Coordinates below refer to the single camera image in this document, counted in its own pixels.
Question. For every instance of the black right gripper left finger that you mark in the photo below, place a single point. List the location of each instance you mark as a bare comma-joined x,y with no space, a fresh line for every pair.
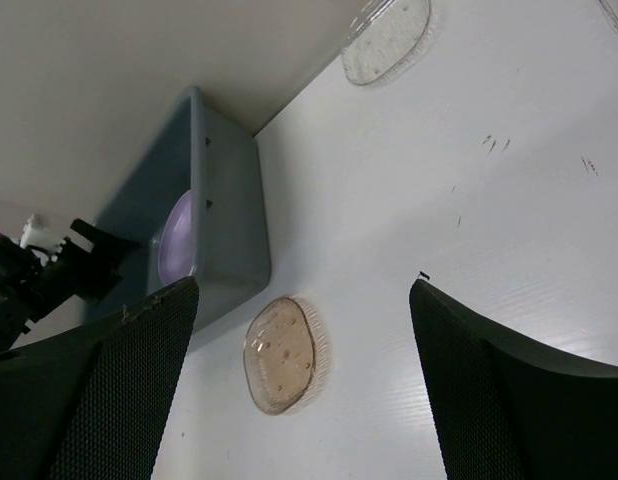
93,401

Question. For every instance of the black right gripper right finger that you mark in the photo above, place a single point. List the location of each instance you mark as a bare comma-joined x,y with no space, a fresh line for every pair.
506,406

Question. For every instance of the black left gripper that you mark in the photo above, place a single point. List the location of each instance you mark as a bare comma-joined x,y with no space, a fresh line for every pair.
90,275

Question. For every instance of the purple plastic plate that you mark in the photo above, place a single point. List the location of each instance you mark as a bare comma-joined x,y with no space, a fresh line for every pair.
175,253

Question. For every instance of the brown translucent square plate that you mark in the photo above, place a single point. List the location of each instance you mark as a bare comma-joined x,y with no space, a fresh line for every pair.
287,356

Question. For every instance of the clear dish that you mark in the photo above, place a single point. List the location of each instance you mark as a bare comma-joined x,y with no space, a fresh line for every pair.
387,38

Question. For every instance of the grey plastic bin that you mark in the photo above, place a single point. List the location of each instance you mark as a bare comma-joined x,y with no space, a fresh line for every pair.
199,150

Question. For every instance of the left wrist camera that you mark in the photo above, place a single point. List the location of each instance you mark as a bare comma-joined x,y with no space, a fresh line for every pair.
38,237

